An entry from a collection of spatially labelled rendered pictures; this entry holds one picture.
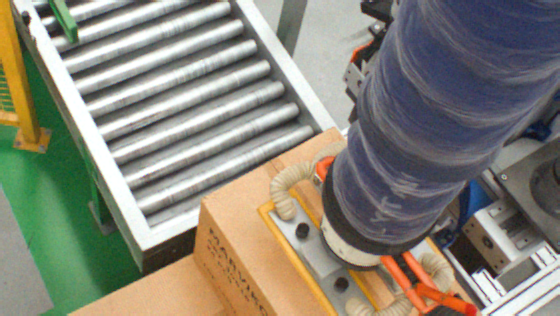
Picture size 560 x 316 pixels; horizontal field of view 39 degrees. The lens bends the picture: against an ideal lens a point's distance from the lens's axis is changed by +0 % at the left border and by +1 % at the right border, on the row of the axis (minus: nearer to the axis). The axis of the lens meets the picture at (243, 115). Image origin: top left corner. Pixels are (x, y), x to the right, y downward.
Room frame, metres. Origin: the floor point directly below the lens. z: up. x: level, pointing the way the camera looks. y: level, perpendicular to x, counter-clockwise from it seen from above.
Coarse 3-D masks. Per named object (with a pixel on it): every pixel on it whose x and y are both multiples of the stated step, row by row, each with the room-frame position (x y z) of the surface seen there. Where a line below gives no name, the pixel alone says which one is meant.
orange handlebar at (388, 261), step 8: (320, 160) 0.81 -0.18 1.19; (328, 160) 0.81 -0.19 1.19; (320, 168) 0.79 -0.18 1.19; (320, 176) 0.77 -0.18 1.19; (384, 256) 0.62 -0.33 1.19; (408, 256) 0.63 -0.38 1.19; (384, 264) 0.61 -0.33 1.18; (392, 264) 0.61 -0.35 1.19; (408, 264) 0.62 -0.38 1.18; (416, 264) 0.62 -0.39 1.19; (392, 272) 0.59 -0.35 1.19; (400, 272) 0.60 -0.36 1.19; (416, 272) 0.60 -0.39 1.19; (424, 272) 0.61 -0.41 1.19; (400, 280) 0.58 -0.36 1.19; (408, 280) 0.58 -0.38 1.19; (424, 280) 0.59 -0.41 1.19; (408, 288) 0.57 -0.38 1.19; (408, 296) 0.55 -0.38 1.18; (416, 296) 0.55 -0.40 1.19; (416, 304) 0.54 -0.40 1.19; (424, 304) 0.54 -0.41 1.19
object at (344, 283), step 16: (288, 192) 0.78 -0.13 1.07; (272, 208) 0.73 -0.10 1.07; (304, 208) 0.75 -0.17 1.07; (272, 224) 0.69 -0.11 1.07; (288, 224) 0.70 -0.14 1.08; (304, 224) 0.70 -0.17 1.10; (288, 240) 0.66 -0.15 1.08; (304, 240) 0.67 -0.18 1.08; (288, 256) 0.63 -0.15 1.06; (304, 272) 0.60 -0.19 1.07; (336, 272) 0.61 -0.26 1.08; (352, 272) 0.62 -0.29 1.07; (320, 288) 0.57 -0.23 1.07; (336, 288) 0.57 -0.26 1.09; (352, 288) 0.59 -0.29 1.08; (336, 304) 0.55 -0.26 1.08; (368, 304) 0.56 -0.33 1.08
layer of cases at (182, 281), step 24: (192, 264) 0.76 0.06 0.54; (120, 288) 0.66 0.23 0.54; (144, 288) 0.67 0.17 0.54; (168, 288) 0.68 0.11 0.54; (192, 288) 0.69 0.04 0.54; (96, 312) 0.58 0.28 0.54; (120, 312) 0.59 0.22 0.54; (144, 312) 0.61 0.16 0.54; (168, 312) 0.62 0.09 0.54; (192, 312) 0.63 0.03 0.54; (216, 312) 0.64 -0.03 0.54
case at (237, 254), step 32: (288, 160) 0.92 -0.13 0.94; (224, 192) 0.81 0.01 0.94; (256, 192) 0.82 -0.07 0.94; (224, 224) 0.73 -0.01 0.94; (256, 224) 0.74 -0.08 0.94; (224, 256) 0.69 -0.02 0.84; (256, 256) 0.66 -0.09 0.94; (224, 288) 0.67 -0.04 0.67; (256, 288) 0.60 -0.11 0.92; (288, 288) 0.61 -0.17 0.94; (384, 288) 0.65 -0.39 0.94
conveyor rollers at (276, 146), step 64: (64, 0) 1.58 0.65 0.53; (128, 0) 1.63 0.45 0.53; (192, 0) 1.68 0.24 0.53; (64, 64) 1.32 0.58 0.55; (128, 64) 1.36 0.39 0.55; (192, 64) 1.41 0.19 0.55; (256, 64) 1.46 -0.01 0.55; (128, 128) 1.15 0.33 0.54; (192, 128) 1.19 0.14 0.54; (256, 128) 1.23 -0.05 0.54; (192, 192) 0.98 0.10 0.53
